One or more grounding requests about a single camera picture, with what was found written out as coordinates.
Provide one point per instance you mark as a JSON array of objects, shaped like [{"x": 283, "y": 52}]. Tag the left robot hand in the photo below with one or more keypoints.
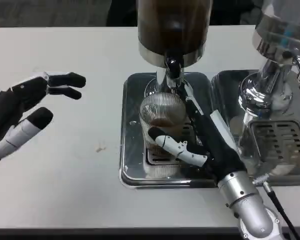
[{"x": 12, "y": 100}]

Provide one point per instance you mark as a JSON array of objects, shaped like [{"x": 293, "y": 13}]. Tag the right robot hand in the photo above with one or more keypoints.
[{"x": 222, "y": 155}]

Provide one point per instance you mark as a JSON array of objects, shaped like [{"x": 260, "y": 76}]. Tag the clear ribbed glass cup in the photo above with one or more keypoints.
[{"x": 162, "y": 110}]

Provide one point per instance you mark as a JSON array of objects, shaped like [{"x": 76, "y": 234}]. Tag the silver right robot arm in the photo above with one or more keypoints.
[{"x": 245, "y": 200}]

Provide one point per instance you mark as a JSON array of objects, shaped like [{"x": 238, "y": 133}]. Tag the steel drip tray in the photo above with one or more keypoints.
[
  {"x": 227, "y": 100},
  {"x": 131, "y": 155}
]

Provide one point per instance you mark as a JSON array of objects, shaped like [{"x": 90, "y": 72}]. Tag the steel drip grid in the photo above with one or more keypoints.
[
  {"x": 280, "y": 140},
  {"x": 155, "y": 159}
]

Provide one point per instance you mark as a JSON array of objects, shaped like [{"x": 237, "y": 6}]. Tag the black dispenser tap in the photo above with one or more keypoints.
[{"x": 173, "y": 65}]

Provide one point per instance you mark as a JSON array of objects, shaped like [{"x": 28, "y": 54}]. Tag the clear drink dispenser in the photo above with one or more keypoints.
[{"x": 270, "y": 45}]

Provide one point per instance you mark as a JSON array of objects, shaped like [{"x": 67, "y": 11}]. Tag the dark drink dispenser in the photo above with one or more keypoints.
[{"x": 160, "y": 27}]

